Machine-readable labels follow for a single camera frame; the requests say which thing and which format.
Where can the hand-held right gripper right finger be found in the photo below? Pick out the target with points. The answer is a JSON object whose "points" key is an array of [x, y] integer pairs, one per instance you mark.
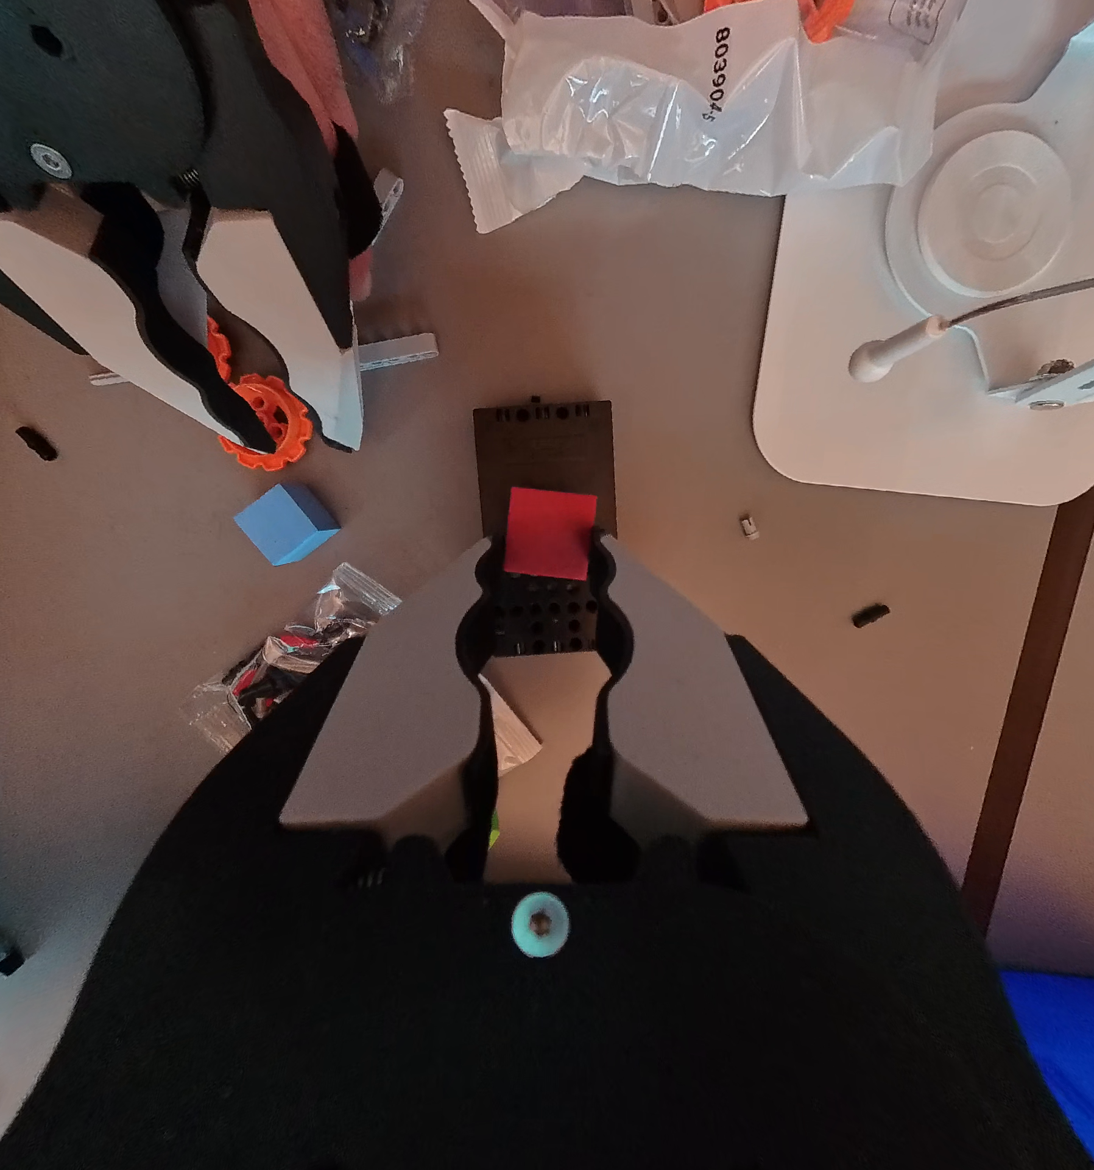
{"points": [[702, 749]]}

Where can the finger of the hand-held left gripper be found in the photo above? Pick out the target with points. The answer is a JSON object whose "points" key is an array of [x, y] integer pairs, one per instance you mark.
{"points": [[62, 264], [282, 292]]}

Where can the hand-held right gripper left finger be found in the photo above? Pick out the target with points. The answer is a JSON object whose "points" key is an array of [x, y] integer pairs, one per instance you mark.
{"points": [[391, 749]]}

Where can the orange plastic gear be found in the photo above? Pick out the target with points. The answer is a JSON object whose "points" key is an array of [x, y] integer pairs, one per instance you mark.
{"points": [[278, 438], [218, 352]]}

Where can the green foam block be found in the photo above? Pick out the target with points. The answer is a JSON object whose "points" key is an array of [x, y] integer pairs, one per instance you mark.
{"points": [[491, 830]]}

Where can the shiny bag of black parts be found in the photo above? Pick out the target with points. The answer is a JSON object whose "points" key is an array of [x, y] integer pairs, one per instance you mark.
{"points": [[282, 648]]}

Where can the blue foam block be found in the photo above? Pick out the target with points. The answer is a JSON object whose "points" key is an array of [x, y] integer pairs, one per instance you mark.
{"points": [[286, 525]]}

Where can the red foam block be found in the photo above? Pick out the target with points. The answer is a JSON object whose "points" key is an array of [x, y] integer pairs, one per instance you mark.
{"points": [[548, 535]]}

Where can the black perforated plastic box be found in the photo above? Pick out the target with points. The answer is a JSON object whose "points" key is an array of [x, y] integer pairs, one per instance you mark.
{"points": [[547, 447]]}

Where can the grey desk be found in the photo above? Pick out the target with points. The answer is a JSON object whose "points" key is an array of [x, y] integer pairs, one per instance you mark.
{"points": [[647, 319]]}

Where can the person's left hand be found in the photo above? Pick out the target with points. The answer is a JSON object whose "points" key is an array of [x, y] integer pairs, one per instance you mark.
{"points": [[300, 54]]}

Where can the thin grey axle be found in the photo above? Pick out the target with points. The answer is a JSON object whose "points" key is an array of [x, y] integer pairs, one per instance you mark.
{"points": [[106, 375]]}

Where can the long grey beam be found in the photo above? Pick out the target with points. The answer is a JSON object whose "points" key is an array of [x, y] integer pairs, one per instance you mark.
{"points": [[388, 196], [401, 352]]}

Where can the black long pin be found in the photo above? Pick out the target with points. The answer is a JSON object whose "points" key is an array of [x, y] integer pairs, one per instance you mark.
{"points": [[37, 442]]}

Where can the small black pin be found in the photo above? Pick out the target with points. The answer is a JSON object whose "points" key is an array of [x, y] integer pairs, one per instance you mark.
{"points": [[871, 615]]}

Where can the white rounded stand base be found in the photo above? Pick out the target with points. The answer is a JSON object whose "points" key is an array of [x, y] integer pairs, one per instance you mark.
{"points": [[858, 410]]}

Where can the white-tipped metal rod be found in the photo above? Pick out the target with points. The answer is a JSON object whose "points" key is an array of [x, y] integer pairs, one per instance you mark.
{"points": [[894, 347]]}

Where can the crinkled bag of orange gears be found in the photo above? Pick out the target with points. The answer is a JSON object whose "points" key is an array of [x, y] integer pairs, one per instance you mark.
{"points": [[693, 109]]}

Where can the blue plastic bin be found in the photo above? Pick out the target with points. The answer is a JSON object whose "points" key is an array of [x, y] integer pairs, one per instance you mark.
{"points": [[1077, 1068]]}

